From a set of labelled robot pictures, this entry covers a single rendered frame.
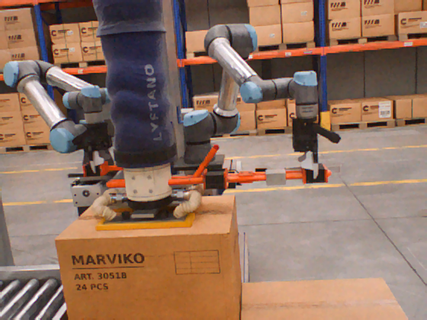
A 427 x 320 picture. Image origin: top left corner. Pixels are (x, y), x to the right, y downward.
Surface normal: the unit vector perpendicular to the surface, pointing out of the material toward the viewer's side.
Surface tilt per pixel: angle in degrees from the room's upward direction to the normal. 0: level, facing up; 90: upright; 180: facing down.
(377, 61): 90
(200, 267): 90
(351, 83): 90
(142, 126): 74
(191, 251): 90
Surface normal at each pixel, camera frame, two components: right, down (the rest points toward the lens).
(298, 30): -0.04, 0.23
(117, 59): -0.38, 0.02
